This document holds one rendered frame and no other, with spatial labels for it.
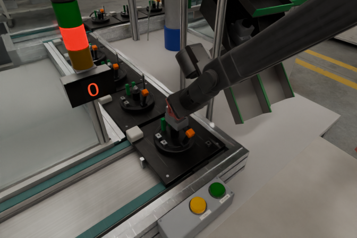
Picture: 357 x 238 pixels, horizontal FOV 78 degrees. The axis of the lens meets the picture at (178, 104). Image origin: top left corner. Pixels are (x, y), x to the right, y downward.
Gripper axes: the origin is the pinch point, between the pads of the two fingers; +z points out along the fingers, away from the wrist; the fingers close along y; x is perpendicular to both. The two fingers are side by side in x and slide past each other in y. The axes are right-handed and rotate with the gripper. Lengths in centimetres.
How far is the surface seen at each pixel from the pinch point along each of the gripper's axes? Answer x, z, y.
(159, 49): -50, 71, -48
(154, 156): 9.4, 9.7, 9.4
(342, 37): -2, 123, -404
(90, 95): -12.8, -0.4, 20.3
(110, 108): -14.4, 28.8, 10.6
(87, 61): -18.7, -7.2, 18.6
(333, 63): 26, 116, -325
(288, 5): -9.7, -26.4, -30.4
